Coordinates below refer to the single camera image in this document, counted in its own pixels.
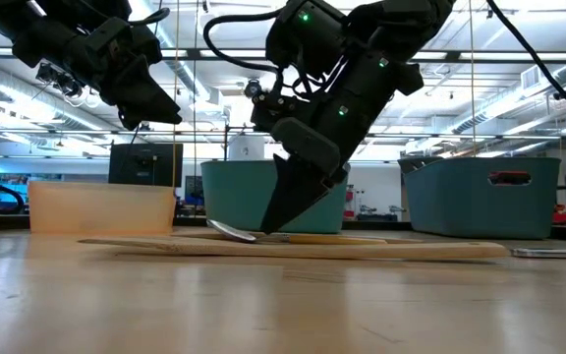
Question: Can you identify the thin yellow hanging cord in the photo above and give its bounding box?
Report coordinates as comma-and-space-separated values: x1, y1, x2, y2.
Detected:
468, 0, 478, 158

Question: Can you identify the dark teal plastic bin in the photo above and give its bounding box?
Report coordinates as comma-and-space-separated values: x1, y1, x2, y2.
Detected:
397, 155, 562, 241

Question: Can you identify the white canister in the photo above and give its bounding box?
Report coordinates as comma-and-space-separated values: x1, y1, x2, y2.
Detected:
227, 134, 266, 162

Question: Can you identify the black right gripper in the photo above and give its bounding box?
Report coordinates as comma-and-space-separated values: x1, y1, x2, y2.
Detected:
251, 52, 425, 235

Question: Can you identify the silver metal knife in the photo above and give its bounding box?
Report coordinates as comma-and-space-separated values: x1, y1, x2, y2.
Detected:
510, 247, 566, 261

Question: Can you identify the black ceiling camera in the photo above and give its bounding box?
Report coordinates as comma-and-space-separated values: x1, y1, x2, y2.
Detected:
243, 78, 264, 99
35, 61, 85, 99

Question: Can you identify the black monitor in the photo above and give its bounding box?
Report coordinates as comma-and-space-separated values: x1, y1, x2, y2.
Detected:
108, 143, 185, 189

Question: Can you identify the light teal plastic bin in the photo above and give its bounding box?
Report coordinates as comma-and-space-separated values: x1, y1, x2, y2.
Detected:
199, 159, 350, 235

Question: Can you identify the black hanging cable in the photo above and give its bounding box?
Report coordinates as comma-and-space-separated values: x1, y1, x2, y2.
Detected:
485, 0, 566, 130

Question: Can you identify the wooden slotted turner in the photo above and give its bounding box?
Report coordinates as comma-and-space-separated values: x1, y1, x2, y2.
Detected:
78, 236, 511, 261

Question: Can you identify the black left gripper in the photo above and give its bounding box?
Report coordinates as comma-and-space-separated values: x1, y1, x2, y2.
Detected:
11, 0, 184, 132

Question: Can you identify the orange translucent plastic bin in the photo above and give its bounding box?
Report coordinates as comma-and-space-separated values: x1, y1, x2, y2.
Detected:
28, 180, 178, 235

